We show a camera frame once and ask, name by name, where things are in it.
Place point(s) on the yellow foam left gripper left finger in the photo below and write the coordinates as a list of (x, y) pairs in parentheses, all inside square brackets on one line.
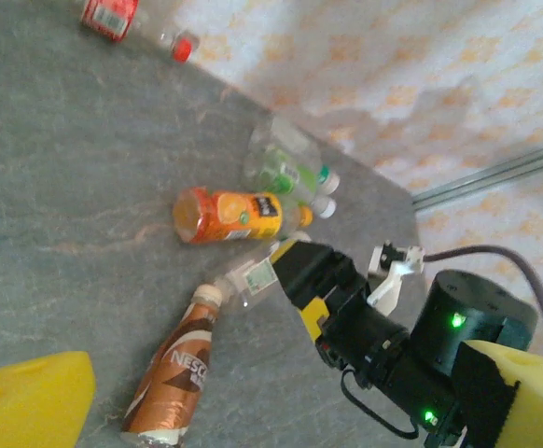
[(29, 401)]

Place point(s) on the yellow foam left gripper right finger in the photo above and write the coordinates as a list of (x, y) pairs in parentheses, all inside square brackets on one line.
[(537, 401)]

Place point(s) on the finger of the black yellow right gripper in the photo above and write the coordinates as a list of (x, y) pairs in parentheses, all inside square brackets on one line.
[(313, 275), (313, 317)]

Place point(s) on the clear bottle white green label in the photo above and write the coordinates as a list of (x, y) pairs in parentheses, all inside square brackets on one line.
[(257, 280)]

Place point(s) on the orange juice bottle yellow label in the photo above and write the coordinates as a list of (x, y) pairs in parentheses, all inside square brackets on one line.
[(234, 217)]

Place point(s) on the green label plastic bottle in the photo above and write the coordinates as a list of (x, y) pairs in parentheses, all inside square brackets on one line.
[(281, 182)]

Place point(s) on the clear square plastic bottle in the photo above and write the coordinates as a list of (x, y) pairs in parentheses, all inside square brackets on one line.
[(285, 144)]

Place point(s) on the brown Nescafe coffee bottle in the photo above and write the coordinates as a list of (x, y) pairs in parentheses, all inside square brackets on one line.
[(178, 373)]

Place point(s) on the red label cola bottle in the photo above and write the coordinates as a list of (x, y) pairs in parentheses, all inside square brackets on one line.
[(108, 16)]

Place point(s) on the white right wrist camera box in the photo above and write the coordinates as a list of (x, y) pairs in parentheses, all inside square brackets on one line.
[(388, 289)]

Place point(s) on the aluminium right frame post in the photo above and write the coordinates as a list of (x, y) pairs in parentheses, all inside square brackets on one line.
[(509, 170)]

